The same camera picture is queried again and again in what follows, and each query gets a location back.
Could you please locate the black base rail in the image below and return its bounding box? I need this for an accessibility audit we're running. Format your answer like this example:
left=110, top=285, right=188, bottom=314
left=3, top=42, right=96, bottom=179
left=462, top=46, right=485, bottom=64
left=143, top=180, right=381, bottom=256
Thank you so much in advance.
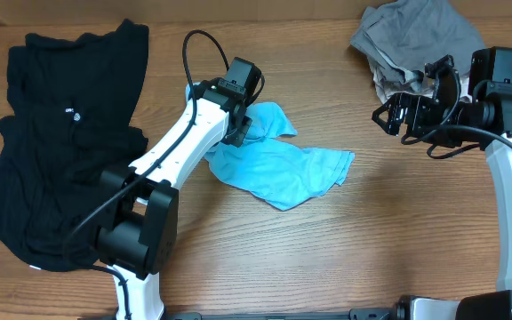
left=161, top=308, right=395, bottom=320

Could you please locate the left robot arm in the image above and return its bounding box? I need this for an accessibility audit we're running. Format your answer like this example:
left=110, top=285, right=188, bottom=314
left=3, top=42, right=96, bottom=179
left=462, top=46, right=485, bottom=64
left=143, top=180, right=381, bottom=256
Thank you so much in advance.
left=89, top=58, right=264, bottom=319

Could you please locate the folded grey garment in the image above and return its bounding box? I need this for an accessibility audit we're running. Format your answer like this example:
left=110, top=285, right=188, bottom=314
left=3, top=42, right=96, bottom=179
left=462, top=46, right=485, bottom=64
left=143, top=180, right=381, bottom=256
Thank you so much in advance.
left=350, top=0, right=484, bottom=91

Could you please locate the folded beige garment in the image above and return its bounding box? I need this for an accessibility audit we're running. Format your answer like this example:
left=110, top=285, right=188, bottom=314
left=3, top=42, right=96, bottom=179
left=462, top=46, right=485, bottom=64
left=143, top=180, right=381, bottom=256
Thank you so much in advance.
left=369, top=60, right=473, bottom=104

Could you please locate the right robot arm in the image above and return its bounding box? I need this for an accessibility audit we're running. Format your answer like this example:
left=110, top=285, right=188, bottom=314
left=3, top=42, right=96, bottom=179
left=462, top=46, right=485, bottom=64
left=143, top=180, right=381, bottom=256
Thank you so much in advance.
left=372, top=46, right=512, bottom=320

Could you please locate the black t-shirt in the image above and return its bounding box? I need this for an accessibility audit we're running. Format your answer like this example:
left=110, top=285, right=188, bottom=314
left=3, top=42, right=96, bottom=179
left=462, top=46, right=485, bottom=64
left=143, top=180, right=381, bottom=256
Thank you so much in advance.
left=0, top=20, right=149, bottom=272

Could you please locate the light blue t-shirt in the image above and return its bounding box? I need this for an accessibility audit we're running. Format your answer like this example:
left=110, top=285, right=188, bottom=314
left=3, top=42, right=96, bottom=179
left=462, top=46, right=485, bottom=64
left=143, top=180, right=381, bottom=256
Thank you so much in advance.
left=204, top=102, right=355, bottom=211

